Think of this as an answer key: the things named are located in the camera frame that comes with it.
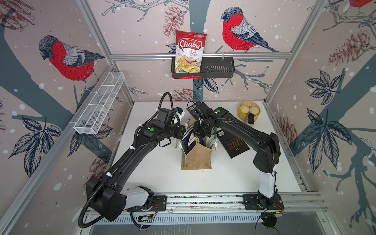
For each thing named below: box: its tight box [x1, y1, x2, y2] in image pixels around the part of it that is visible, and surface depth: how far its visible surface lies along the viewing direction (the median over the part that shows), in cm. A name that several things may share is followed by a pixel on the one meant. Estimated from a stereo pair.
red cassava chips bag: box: [172, 29, 208, 80], surface depth 86 cm
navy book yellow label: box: [181, 129, 202, 156], surface depth 83 cm
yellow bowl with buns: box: [236, 100, 261, 122], surface depth 110 cm
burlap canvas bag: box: [174, 117, 219, 170], surface depth 84 cm
